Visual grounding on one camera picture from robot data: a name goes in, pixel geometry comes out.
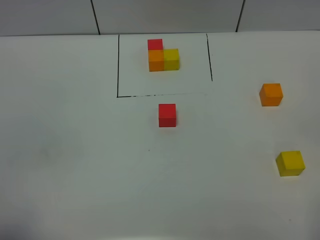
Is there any orange template block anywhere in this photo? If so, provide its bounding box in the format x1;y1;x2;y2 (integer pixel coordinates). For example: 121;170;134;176
148;49;165;72

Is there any yellow template block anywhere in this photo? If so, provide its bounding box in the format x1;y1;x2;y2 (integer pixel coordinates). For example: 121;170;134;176
163;48;180;71

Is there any red template block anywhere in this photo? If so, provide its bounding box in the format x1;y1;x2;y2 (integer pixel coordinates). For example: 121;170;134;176
147;39;164;51

